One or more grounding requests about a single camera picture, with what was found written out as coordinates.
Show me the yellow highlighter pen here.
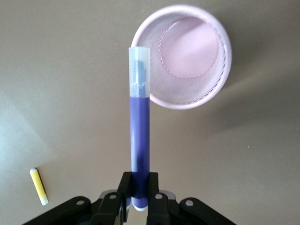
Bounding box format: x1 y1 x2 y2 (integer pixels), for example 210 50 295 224
30 167 49 206

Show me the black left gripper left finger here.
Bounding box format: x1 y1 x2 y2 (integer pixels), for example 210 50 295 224
92 172 133 225

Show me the pink mesh pen holder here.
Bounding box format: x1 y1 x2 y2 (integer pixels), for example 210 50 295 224
131 5 233 111

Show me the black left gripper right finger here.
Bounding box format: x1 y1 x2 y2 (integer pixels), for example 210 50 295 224
146 172 179 225

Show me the purple highlighter pen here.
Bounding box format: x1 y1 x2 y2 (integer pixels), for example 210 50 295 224
128 46 151 213

